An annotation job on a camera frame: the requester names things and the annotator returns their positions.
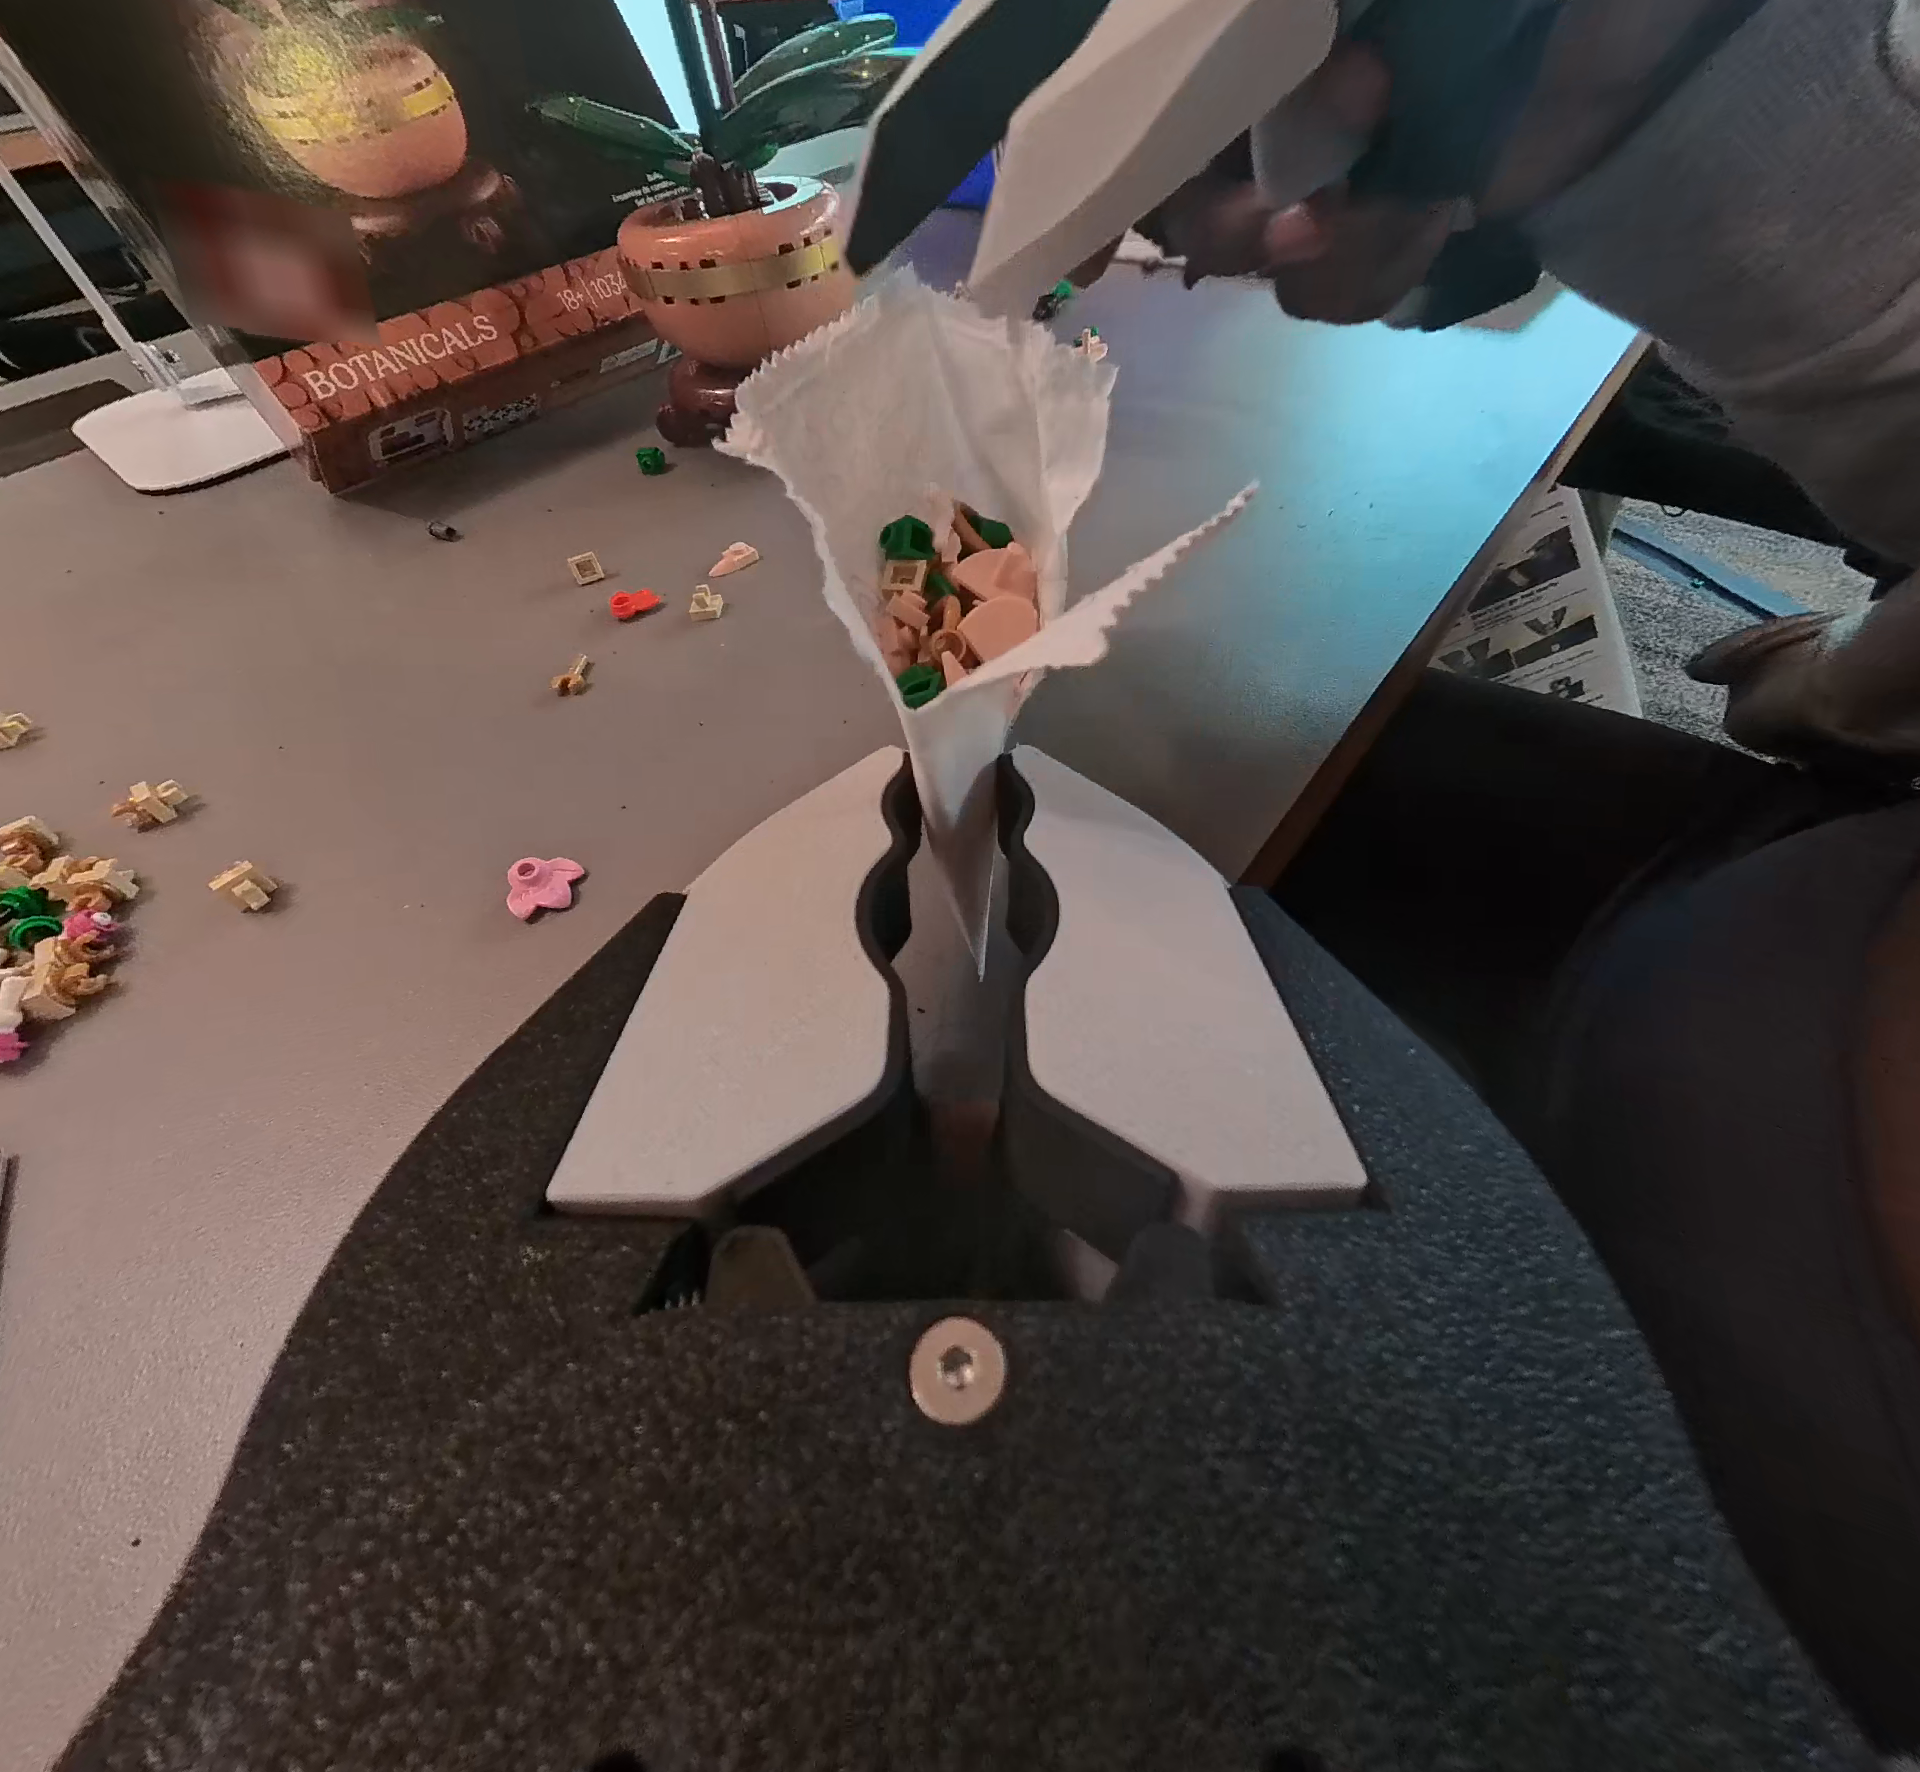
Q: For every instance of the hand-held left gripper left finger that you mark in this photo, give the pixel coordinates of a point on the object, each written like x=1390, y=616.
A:
x=720, y=1036

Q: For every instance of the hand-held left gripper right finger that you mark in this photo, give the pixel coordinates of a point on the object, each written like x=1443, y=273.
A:
x=1201, y=1053

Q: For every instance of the pink flower brick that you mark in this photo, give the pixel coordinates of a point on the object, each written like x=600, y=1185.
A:
x=546, y=886

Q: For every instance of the white paper bag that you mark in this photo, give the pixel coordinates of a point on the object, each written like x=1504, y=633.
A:
x=933, y=405

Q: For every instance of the heap of pink petals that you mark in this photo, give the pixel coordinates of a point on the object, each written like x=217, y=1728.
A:
x=997, y=624

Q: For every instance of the grey desk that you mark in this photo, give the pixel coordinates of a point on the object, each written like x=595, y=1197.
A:
x=300, y=1023

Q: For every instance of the blue plastic bin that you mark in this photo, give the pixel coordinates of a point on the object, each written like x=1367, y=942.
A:
x=915, y=8

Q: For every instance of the person's dark trousers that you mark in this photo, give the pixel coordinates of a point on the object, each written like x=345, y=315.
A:
x=1498, y=902

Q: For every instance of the tan bar brick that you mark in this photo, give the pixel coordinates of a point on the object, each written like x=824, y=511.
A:
x=572, y=673

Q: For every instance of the red flower brick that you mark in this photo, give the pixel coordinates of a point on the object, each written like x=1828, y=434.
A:
x=638, y=603

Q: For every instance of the toy brick orchid pot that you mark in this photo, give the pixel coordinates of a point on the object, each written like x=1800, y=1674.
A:
x=720, y=287

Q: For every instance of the cluster of tan pink pieces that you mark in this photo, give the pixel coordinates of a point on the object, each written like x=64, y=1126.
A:
x=587, y=567

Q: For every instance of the white pictogram label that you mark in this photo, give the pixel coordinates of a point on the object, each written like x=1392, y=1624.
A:
x=1529, y=603

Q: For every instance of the pile of mixed small bricks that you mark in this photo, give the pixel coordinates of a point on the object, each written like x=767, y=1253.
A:
x=74, y=957

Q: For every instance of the dark toy brick set box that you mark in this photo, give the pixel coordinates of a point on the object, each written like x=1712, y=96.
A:
x=451, y=346

